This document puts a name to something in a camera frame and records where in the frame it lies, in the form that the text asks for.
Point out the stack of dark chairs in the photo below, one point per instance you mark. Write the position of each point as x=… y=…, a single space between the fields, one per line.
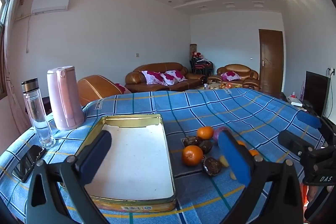
x=199 y=66

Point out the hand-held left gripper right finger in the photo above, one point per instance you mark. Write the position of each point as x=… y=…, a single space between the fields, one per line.
x=233 y=158

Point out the white box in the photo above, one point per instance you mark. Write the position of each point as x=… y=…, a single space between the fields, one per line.
x=295 y=101

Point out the tall patterned floor vase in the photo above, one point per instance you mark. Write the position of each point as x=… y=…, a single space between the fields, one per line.
x=193 y=48

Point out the black smartphone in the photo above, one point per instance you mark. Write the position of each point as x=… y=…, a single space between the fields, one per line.
x=27 y=162

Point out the small yellow round fruit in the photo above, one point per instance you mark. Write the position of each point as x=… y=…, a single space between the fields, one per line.
x=223 y=161
x=232 y=175

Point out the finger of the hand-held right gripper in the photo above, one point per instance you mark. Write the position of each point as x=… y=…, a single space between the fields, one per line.
x=294 y=141
x=308 y=119

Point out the brown leather three-seat sofa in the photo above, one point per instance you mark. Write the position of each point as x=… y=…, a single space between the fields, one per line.
x=157 y=67

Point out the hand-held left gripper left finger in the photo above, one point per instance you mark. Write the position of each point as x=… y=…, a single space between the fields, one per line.
x=95 y=158

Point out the clear glass water bottle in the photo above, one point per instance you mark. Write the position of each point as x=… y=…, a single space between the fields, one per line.
x=39 y=113

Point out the brown leather armchair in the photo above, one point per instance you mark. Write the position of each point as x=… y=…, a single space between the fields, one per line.
x=237 y=68

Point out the smooth oval orange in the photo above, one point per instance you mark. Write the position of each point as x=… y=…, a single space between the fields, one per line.
x=241 y=143
x=253 y=152

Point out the white wall outlet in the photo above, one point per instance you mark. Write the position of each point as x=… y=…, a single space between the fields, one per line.
x=332 y=71

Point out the brown wooden door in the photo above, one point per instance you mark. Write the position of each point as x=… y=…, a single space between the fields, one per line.
x=270 y=61

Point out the orange-brown leather armchair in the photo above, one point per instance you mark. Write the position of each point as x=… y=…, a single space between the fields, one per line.
x=92 y=88

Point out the mandarin orange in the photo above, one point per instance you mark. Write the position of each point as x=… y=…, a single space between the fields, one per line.
x=193 y=155
x=205 y=132

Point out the pink electric kettle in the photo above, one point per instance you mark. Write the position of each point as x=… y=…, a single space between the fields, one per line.
x=65 y=100

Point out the smooth purple passion fruit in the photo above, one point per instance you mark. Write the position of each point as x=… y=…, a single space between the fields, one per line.
x=216 y=134

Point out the dark side table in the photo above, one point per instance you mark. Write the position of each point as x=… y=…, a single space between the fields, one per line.
x=46 y=104

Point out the white red floral pillow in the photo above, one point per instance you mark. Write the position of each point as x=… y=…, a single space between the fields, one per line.
x=122 y=88
x=152 y=77
x=230 y=75
x=174 y=76

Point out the black flat television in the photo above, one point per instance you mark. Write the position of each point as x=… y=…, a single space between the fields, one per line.
x=315 y=92

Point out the window with brown frame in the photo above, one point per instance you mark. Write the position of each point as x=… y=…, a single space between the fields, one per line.
x=4 y=11

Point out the white wall air conditioner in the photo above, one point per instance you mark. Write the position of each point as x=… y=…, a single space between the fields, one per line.
x=50 y=3

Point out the pink curtain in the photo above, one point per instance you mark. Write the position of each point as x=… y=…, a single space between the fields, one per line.
x=15 y=98

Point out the coffee table with food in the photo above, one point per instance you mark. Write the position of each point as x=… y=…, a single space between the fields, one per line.
x=223 y=86

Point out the wrinkled dark passion fruit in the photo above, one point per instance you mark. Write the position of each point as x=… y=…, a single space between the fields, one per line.
x=212 y=166
x=191 y=140
x=206 y=146

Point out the blue plaid tablecloth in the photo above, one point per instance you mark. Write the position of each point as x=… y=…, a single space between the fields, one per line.
x=210 y=106

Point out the person's right hand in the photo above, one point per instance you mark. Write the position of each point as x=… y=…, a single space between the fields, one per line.
x=313 y=192

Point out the gold metal tin tray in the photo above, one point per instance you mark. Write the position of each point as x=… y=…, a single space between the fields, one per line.
x=136 y=155

